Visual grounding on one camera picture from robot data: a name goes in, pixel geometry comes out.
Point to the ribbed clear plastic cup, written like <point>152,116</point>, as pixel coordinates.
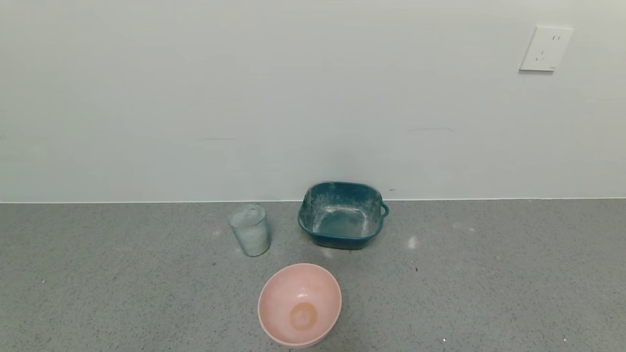
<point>250,234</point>

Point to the pink round bowl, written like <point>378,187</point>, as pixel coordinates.
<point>298,303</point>

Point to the white wall socket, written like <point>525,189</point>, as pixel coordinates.
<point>545,49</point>

